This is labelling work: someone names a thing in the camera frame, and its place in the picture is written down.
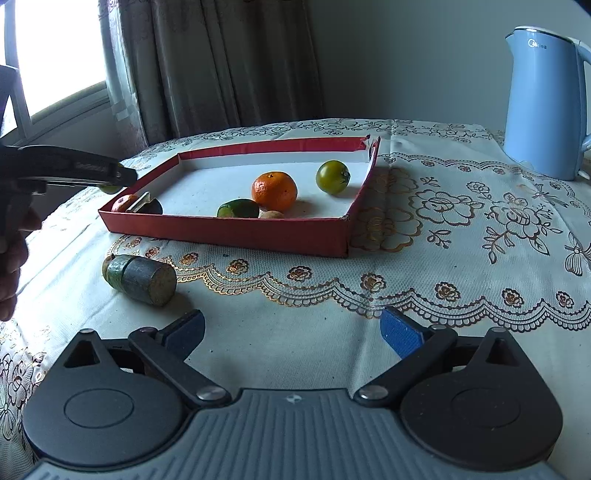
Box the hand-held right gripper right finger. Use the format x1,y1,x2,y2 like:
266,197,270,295
355,306,528,408

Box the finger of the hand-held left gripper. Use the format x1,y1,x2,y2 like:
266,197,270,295
21,145,139,190

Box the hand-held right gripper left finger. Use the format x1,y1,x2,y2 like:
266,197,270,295
62,309,232,408

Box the red cardboard box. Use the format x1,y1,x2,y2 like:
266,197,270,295
98,135,382,258

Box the green avocado piece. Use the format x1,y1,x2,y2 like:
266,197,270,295
217,198,260,219

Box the large orange mandarin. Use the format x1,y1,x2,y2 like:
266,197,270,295
252,171,298,211

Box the person's left hand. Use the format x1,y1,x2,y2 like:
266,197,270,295
0,208,43,322

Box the dark cylinder piece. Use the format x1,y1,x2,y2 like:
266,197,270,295
122,257,178,308

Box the sheer patterned curtain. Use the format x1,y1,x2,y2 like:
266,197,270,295
98,0,149,147

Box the floral embroidered tablecloth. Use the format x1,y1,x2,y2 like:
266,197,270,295
0,119,591,468

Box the brown curtain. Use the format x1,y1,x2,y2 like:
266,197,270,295
117,0,325,145

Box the light blue electric kettle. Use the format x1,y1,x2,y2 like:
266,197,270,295
502,25,591,182

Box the window frame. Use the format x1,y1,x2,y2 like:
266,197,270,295
0,0,112,140

